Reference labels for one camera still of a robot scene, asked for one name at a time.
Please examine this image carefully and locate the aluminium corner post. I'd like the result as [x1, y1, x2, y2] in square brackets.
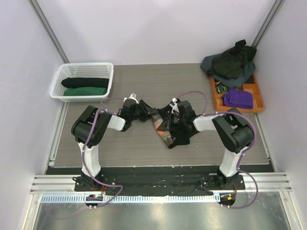
[28, 0, 70, 64]
[251, 0, 285, 48]

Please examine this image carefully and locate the purple folded cloth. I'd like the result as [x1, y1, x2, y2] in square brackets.
[222, 89, 254, 109]

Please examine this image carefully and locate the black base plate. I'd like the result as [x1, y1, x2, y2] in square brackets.
[45, 164, 275, 197]

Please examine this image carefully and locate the left aluminium corner post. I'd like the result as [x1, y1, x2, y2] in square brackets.
[28, 0, 70, 64]

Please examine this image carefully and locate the rolled green t shirt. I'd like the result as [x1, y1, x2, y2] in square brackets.
[63, 87, 107, 96]

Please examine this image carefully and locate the rolled black t shirt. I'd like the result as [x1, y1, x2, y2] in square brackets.
[61, 78, 109, 89]

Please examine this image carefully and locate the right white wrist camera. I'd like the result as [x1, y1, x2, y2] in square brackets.
[169, 98, 180, 115]

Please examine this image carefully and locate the white slotted cable duct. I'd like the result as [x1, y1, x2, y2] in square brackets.
[40, 193, 220, 204]

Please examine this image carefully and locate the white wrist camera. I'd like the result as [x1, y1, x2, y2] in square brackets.
[169, 98, 180, 115]
[123, 93, 139, 104]

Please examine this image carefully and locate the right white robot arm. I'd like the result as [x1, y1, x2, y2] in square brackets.
[152, 101, 256, 189]

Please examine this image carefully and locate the grey blue shirt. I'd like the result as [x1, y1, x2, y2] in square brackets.
[201, 54, 256, 89]

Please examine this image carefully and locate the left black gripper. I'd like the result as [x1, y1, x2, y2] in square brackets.
[130, 100, 157, 122]

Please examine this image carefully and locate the orange compartment tray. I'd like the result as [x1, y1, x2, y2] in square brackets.
[210, 73, 264, 113]

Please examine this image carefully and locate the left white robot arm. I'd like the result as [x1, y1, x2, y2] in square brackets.
[71, 99, 158, 191]

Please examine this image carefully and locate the blue yellow patterned cloth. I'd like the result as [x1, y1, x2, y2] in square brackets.
[215, 81, 231, 94]

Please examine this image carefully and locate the white plastic basket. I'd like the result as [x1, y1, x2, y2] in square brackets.
[49, 62, 114, 103]

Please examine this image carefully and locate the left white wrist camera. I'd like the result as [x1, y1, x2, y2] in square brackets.
[123, 93, 139, 104]

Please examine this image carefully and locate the right aluminium corner post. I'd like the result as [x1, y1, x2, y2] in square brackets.
[251, 0, 285, 48]

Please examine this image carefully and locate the dark green crumpled shirt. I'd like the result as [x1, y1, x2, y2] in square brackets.
[207, 39, 257, 80]

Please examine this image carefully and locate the black t shirt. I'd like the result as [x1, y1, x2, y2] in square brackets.
[61, 78, 109, 89]
[151, 107, 190, 149]

